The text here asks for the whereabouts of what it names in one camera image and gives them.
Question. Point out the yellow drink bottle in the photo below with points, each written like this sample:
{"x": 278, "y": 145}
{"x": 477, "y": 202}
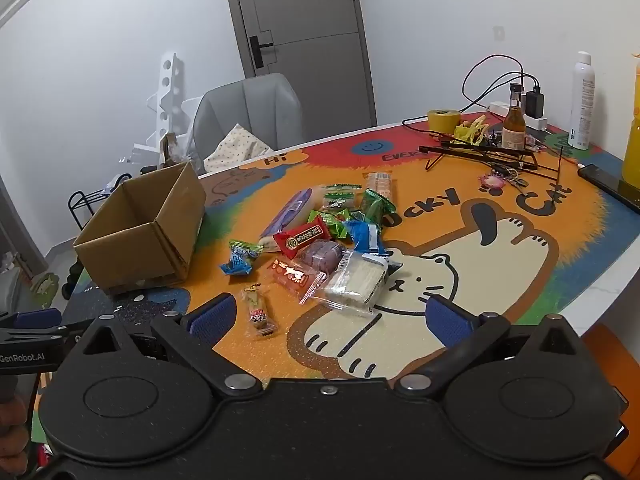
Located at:
{"x": 632, "y": 135}

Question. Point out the clear packet of orange biscuits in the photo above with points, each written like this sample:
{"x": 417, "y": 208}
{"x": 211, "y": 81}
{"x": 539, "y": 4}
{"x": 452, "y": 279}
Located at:
{"x": 380, "y": 183}

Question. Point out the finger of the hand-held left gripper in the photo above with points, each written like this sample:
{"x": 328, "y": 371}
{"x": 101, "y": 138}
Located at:
{"x": 35, "y": 317}

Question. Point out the grey door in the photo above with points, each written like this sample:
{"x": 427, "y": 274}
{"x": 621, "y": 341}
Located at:
{"x": 310, "y": 10}

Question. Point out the grey office chair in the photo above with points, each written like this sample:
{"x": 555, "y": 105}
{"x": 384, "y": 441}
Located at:
{"x": 250, "y": 110}

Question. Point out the long purple snack packet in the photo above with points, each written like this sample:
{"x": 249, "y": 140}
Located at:
{"x": 287, "y": 212}

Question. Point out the black charger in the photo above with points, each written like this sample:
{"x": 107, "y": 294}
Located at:
{"x": 534, "y": 102}

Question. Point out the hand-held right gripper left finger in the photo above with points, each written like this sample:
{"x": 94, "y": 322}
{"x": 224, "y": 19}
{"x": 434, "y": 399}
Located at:
{"x": 215, "y": 317}

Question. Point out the person's left hand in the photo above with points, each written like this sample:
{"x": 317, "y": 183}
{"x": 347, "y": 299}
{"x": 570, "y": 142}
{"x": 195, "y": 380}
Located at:
{"x": 10, "y": 435}

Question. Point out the black phone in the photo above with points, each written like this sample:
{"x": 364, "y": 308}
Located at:
{"x": 605, "y": 177}

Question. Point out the dark green snack packet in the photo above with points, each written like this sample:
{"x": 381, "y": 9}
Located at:
{"x": 375, "y": 207}

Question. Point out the green and white snack packet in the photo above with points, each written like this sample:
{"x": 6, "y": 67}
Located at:
{"x": 340, "y": 195}

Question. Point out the bright green snack packet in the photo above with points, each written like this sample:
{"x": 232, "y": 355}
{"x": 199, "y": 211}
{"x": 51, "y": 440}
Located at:
{"x": 332, "y": 222}

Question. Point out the orange red snack packet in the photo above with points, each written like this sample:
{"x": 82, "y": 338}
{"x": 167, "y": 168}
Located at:
{"x": 291, "y": 275}

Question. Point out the small yellow brown snack packet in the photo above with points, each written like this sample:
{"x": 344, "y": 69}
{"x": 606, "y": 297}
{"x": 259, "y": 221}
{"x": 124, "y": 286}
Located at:
{"x": 258, "y": 307}

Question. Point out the brown cardboard box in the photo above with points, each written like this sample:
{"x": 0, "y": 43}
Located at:
{"x": 170, "y": 230}

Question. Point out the yellow tape roll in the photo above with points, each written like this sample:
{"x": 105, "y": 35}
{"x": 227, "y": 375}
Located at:
{"x": 442, "y": 122}

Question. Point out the clear plastic wrap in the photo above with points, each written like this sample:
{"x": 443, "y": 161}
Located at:
{"x": 192, "y": 155}

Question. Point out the white spray can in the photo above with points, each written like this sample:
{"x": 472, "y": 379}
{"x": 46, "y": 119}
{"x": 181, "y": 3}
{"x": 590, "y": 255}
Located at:
{"x": 582, "y": 100}

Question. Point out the clear packet with purple cake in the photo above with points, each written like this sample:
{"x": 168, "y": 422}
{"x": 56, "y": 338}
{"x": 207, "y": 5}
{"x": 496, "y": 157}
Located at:
{"x": 320, "y": 255}

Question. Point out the white wall socket cover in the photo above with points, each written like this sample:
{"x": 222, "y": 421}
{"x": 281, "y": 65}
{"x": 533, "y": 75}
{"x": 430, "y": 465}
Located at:
{"x": 500, "y": 33}

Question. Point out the brown glass bottle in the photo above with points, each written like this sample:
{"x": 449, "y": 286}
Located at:
{"x": 513, "y": 130}

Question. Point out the clear packet of white crackers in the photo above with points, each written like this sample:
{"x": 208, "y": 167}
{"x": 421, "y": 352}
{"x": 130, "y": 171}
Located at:
{"x": 352, "y": 282}

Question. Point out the white rack with round holes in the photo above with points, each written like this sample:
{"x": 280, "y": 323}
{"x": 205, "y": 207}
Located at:
{"x": 167, "y": 90}

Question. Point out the dotted cream cushion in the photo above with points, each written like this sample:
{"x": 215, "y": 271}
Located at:
{"x": 235, "y": 150}

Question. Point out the white power strip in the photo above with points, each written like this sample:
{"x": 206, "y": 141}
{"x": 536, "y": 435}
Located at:
{"x": 500, "y": 108}

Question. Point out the black metal shoe rack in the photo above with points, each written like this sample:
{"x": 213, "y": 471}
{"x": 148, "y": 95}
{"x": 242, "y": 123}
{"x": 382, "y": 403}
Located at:
{"x": 80, "y": 193}

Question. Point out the colourful cat printed table mat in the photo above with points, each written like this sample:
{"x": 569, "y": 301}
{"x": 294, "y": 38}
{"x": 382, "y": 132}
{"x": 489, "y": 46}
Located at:
{"x": 450, "y": 260}

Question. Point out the small blue green snack packet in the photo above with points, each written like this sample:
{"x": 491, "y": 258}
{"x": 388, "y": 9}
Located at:
{"x": 240, "y": 257}

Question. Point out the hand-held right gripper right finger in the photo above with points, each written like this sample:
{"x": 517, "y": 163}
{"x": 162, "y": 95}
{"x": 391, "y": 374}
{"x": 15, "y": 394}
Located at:
{"x": 447, "y": 325}

